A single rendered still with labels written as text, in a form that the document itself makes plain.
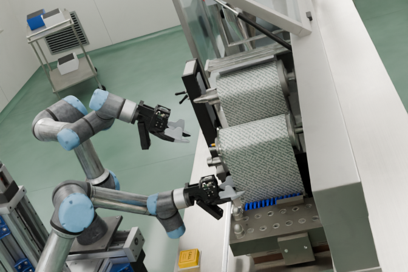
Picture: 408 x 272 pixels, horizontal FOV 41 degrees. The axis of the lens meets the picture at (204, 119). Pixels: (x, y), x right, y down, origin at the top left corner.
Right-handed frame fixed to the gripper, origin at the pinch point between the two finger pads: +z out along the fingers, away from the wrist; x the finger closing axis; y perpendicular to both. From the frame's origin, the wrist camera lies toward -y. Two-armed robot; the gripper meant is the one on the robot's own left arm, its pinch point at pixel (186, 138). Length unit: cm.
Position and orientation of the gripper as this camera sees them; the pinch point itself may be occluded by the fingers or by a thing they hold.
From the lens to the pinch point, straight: 191.5
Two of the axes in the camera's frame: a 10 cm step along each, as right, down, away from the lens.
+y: 3.7, -7.9, -4.9
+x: 0.9, -4.9, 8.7
